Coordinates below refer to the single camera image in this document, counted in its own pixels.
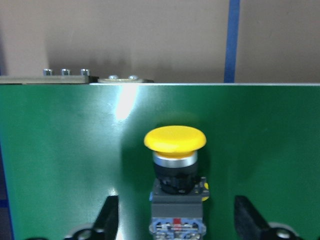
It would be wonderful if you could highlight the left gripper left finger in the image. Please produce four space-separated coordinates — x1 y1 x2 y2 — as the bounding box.
64 195 119 240

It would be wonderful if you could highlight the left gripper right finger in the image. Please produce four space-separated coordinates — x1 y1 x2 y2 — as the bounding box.
233 195 301 240

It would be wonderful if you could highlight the yellow mushroom push button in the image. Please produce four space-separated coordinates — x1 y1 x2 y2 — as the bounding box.
143 125 210 240

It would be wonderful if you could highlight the green conveyor belt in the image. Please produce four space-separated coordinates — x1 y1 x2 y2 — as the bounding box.
0 83 320 240

